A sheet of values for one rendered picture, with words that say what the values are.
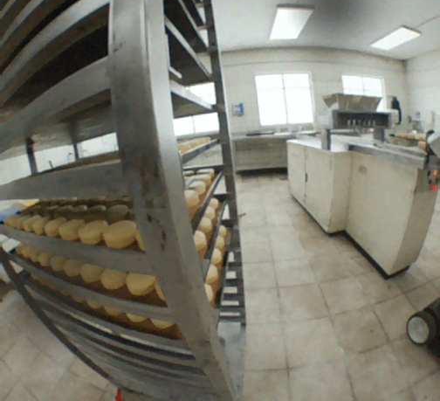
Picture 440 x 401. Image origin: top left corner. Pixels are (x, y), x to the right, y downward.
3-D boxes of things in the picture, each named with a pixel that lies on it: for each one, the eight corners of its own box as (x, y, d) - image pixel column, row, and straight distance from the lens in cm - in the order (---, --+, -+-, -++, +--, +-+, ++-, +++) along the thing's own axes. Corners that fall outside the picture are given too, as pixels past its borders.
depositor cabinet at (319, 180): (288, 195, 298) (286, 140, 279) (328, 190, 326) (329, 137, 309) (326, 240, 194) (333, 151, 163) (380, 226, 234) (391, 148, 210)
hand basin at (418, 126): (432, 153, 622) (433, 110, 620) (424, 153, 591) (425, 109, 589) (409, 147, 684) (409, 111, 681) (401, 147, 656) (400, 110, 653)
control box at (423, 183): (418, 191, 134) (422, 168, 131) (436, 186, 154) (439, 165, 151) (422, 193, 132) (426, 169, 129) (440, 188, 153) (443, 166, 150)
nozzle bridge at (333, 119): (315, 147, 191) (313, 112, 190) (370, 144, 233) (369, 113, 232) (333, 151, 163) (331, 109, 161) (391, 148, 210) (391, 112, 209)
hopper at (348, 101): (322, 111, 192) (320, 97, 193) (366, 112, 225) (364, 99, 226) (338, 109, 168) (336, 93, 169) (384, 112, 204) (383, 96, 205)
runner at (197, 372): (233, 370, 52) (232, 367, 49) (232, 381, 51) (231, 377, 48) (52, 314, 86) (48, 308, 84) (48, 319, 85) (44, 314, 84)
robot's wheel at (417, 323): (407, 316, 146) (416, 345, 148) (402, 320, 143) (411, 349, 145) (429, 305, 132) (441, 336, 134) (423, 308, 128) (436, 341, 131)
